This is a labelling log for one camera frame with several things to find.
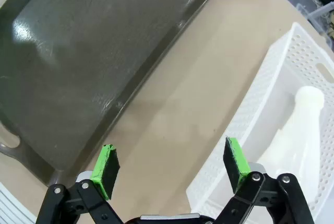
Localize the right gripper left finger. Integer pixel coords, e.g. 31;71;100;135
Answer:
35;144;126;224

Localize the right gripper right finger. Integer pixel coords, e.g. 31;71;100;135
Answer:
213;137;316;224

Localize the white translucent conical flask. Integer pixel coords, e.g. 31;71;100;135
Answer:
257;85;326;180

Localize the white perforated plastic basket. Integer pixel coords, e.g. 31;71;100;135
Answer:
185;21;334;224

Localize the dark brown plastic tray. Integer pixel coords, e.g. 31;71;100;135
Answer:
0;0;219;187

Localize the clear plastic storage bin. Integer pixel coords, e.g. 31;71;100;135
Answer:
296;1;334;45

